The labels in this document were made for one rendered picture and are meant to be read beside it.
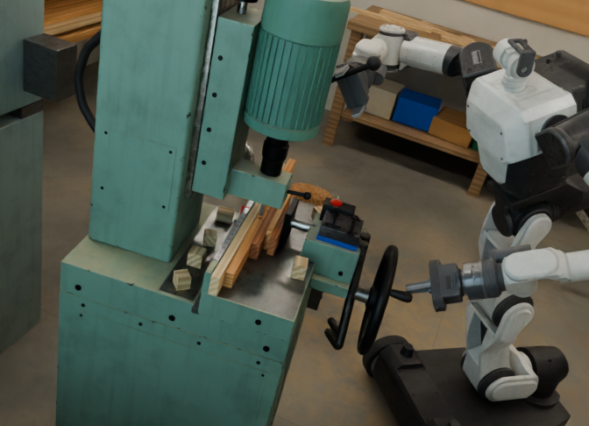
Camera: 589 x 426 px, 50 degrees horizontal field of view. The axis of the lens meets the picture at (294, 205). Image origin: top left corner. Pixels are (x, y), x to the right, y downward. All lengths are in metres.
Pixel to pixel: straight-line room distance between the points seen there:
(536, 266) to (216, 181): 0.74
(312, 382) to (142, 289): 1.15
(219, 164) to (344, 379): 1.34
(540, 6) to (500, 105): 2.89
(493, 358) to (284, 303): 1.09
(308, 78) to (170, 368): 0.79
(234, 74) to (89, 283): 0.61
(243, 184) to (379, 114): 2.93
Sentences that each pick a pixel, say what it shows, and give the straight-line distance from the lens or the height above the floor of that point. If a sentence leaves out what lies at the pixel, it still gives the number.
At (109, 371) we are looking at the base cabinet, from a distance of 1.75.
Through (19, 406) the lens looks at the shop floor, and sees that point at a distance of 2.35.
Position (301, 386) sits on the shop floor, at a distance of 2.50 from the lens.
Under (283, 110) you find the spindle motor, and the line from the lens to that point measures 1.36.
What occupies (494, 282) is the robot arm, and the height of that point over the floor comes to 1.02.
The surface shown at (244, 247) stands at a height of 0.94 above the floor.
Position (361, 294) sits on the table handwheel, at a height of 0.82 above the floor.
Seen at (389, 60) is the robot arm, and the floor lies 1.25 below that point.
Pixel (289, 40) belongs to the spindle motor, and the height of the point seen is 1.42.
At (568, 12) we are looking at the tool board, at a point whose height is 1.15.
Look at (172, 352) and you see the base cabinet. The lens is 1.62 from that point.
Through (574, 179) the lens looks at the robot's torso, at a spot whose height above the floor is 1.08.
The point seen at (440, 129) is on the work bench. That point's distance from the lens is 4.32.
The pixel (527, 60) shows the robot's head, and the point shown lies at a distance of 1.64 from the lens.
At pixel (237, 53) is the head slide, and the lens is 1.37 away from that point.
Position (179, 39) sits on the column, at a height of 1.36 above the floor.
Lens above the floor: 1.77
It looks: 30 degrees down
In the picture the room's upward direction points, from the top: 14 degrees clockwise
